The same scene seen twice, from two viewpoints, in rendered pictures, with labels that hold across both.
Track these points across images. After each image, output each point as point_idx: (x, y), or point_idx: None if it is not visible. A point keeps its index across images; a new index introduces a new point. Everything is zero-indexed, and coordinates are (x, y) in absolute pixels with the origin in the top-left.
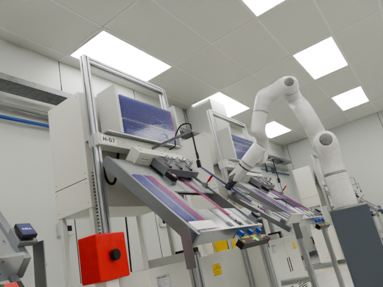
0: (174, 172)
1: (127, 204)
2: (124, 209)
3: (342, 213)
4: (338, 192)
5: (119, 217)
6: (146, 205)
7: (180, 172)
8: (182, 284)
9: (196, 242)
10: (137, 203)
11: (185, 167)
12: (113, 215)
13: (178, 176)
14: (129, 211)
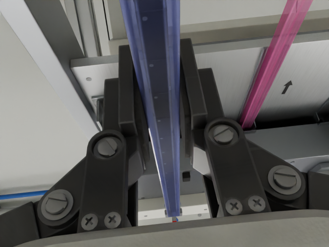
0: (316, 142)
1: (307, 24)
2: (266, 20)
3: None
4: None
5: (183, 24)
6: (228, 31)
7: (271, 151)
8: None
9: None
10: (266, 32)
11: (198, 180)
12: (227, 21)
13: (268, 131)
14: (220, 24)
